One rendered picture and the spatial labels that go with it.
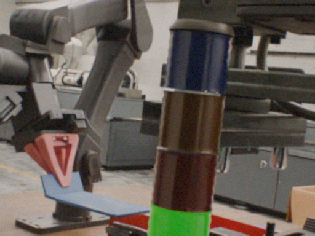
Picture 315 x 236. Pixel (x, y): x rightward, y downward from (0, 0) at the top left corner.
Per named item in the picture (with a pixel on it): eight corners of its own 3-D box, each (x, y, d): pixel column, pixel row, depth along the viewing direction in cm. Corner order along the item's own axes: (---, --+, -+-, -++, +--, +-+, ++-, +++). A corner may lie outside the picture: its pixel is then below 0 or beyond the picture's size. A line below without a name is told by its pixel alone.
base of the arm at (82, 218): (129, 179, 108) (103, 173, 113) (43, 185, 93) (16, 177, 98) (125, 222, 109) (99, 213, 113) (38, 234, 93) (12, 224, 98)
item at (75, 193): (75, 191, 87) (77, 171, 87) (153, 212, 77) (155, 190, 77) (37, 195, 82) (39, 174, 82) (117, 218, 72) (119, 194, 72)
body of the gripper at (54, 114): (53, 121, 80) (39, 73, 82) (11, 149, 86) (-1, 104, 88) (87, 121, 85) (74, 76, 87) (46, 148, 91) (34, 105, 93)
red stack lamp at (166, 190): (176, 196, 38) (183, 145, 38) (224, 209, 36) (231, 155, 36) (137, 201, 35) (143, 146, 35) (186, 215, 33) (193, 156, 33)
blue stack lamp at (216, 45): (189, 90, 38) (195, 38, 38) (238, 95, 35) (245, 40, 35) (150, 85, 35) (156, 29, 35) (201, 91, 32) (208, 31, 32)
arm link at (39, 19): (48, 10, 84) (151, -17, 109) (0, 7, 88) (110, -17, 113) (56, 91, 88) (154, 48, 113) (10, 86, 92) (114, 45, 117)
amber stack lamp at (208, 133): (183, 143, 38) (189, 92, 38) (231, 152, 36) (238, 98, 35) (143, 143, 35) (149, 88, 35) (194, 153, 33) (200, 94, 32)
